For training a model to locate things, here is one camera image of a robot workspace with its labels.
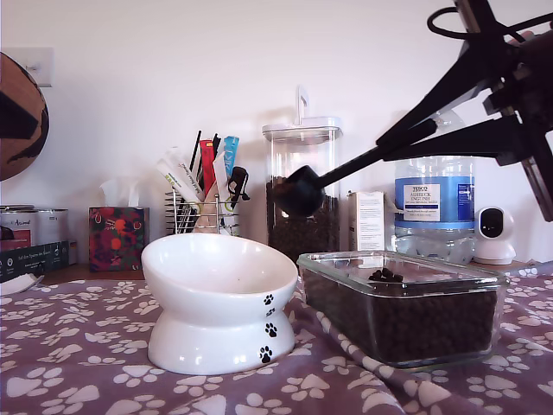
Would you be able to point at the red stick sachet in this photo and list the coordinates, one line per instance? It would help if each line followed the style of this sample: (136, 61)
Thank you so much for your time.
(208, 164)

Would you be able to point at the large water bottle blue label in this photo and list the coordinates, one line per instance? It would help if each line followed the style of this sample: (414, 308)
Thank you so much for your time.
(432, 242)

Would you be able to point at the silver tin white label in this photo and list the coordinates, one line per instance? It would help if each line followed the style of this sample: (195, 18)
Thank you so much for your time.
(52, 225)

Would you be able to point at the white printed carton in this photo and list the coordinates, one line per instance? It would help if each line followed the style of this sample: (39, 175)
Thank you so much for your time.
(367, 220)

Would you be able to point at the purple paw print mat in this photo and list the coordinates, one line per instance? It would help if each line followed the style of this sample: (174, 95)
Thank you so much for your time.
(86, 346)

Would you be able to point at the black plastic clip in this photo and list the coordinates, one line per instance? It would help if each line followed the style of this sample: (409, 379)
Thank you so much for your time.
(237, 183)

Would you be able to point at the round brown wall disc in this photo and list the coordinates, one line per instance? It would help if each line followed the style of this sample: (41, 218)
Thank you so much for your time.
(21, 142)

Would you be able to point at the white tilted ceramic cat bowl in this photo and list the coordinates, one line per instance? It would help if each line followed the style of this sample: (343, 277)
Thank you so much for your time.
(207, 281)

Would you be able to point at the silver tin red label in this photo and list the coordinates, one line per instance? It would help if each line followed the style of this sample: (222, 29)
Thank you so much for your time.
(19, 216)

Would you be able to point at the black plastic measuring scoop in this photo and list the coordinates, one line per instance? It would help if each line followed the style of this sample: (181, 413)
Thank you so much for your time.
(302, 194)

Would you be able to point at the small white round camera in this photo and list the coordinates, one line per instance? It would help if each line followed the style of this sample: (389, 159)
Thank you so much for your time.
(497, 246)

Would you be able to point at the tall clear jar white lid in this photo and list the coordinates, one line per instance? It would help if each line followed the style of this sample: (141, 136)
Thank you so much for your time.
(302, 147)

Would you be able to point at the white sachet green print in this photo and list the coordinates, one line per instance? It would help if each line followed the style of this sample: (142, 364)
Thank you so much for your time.
(183, 173)
(173, 181)

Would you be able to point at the white paper tissue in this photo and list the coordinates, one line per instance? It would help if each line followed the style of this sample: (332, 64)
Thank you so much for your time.
(118, 194)

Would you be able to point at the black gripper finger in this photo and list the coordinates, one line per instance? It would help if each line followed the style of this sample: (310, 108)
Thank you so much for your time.
(449, 86)
(475, 140)

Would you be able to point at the rectangular clear glass container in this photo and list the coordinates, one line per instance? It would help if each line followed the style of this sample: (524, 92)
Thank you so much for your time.
(389, 364)

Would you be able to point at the beige wooden utensil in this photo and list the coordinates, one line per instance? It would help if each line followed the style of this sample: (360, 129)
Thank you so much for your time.
(207, 220)

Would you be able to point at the brown cat food kibble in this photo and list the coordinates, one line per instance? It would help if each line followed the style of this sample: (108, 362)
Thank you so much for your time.
(302, 238)
(432, 324)

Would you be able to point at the dark green cardboard box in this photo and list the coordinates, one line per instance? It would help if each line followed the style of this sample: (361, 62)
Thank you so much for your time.
(30, 259)

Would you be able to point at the plain white stick sachet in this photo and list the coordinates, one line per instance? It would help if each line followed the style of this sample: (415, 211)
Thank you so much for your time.
(220, 177)

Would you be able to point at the blue stick sachet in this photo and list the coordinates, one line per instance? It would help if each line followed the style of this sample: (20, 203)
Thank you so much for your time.
(231, 155)

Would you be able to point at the floral tissue box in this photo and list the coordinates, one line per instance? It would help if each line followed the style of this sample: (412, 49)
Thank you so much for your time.
(116, 238)

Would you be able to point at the thin black straw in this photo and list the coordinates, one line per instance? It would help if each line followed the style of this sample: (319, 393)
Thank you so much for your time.
(196, 147)

